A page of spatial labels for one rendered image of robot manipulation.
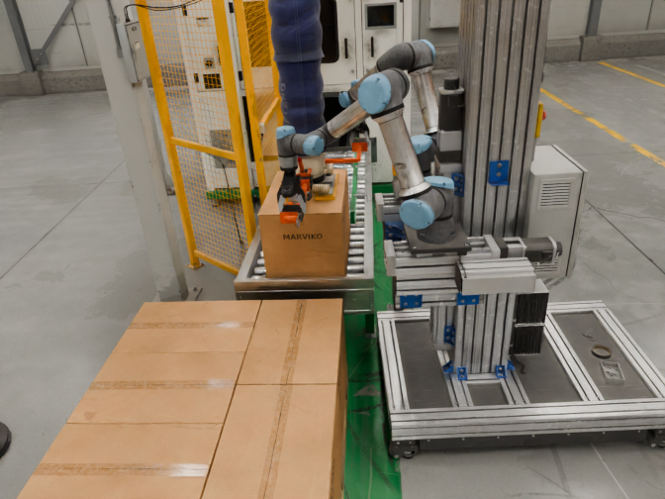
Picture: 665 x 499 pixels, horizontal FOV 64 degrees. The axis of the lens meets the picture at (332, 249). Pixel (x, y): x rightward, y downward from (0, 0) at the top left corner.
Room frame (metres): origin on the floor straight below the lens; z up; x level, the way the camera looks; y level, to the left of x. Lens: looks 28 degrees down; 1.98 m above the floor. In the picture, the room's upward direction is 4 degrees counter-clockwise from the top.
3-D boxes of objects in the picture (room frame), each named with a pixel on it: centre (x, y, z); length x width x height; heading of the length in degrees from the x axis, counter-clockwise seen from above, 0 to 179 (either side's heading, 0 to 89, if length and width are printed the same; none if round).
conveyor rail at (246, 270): (3.47, 0.38, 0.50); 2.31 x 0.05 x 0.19; 175
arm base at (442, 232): (1.82, -0.40, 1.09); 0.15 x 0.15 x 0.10
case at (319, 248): (2.61, 0.11, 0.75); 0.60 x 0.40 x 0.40; 174
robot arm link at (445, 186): (1.82, -0.40, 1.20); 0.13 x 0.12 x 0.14; 145
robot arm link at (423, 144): (2.32, -0.42, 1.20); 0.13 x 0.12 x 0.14; 125
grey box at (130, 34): (3.10, 1.00, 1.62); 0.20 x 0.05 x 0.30; 175
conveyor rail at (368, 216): (3.41, -0.27, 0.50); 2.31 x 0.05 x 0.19; 175
